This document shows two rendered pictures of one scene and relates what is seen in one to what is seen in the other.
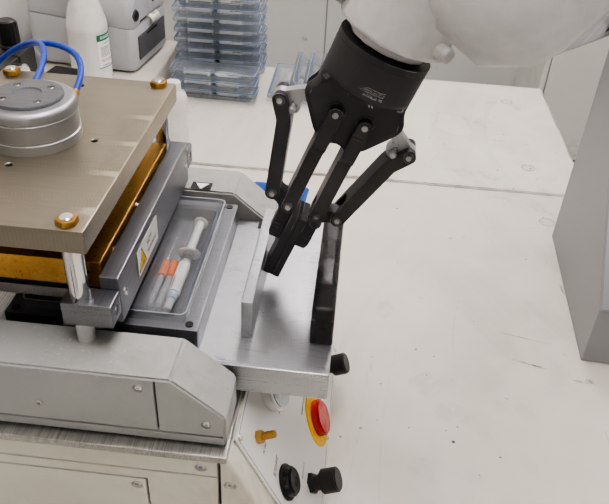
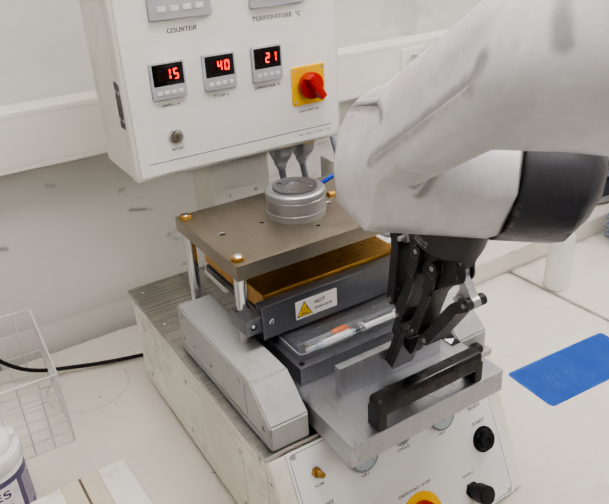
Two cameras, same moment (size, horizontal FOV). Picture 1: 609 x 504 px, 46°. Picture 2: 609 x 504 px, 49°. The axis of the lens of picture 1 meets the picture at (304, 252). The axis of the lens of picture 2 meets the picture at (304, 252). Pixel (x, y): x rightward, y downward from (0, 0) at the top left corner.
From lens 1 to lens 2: 0.45 m
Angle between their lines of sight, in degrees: 48
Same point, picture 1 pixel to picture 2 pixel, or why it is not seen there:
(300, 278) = not seen: hidden behind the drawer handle
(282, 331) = (362, 405)
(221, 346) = (317, 391)
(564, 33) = (362, 208)
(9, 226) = (215, 251)
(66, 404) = (218, 373)
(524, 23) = (341, 194)
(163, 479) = (247, 456)
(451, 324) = not seen: outside the picture
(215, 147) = (596, 292)
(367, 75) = not seen: hidden behind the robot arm
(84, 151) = (303, 228)
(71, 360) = (225, 346)
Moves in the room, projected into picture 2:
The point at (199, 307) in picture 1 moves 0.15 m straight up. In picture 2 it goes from (320, 358) to (314, 243)
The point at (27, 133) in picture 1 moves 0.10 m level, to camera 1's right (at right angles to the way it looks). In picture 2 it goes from (275, 207) to (323, 232)
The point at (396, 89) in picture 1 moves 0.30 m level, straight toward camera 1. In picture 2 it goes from (435, 241) to (97, 349)
